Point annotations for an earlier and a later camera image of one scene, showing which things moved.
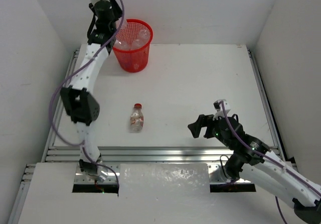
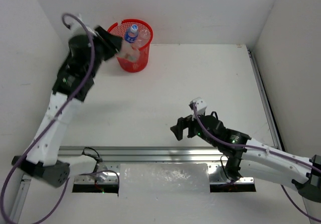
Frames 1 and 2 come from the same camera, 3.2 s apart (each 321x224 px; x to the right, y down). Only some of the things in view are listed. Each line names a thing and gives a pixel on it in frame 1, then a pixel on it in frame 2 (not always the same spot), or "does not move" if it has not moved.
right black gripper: [203, 120] to [182, 123]
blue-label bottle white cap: [124, 23] to [131, 33]
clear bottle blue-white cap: [144, 34] does not move
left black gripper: [114, 5] to [108, 43]
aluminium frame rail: [141, 154] does not move
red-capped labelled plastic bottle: [137, 119] to [128, 52]
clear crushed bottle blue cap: [137, 43] does not move
